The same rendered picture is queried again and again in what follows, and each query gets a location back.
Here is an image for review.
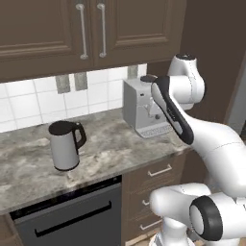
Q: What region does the dark brown tall cabinet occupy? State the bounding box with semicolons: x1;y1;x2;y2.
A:
146;0;246;186

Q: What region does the brown wall cupboard door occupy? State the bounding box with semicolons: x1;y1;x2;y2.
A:
89;0;187;70
0;0;95;84

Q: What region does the black dishwasher handle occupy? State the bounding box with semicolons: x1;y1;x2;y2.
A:
34;200;113;238

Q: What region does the dark grey dishwasher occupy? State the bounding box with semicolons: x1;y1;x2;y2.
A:
9;175;124;246

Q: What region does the silver cupboard door handle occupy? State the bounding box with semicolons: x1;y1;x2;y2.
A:
75;3;89;61
96;2;108;59

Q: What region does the brown drawer front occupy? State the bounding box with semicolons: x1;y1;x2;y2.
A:
124;211;165;244
126;185;181;222
122;153;187;195

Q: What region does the silver kettle with black handle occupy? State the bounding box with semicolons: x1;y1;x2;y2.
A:
48;120;87;172

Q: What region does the grey wall outlet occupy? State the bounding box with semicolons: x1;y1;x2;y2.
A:
55;74;71;95
73;71;89;92
127;64;139;80

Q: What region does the silver coffee machine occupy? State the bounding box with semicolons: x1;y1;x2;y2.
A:
122;74;176;139

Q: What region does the brown base cupboard door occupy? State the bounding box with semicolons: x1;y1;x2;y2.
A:
0;213;21;246

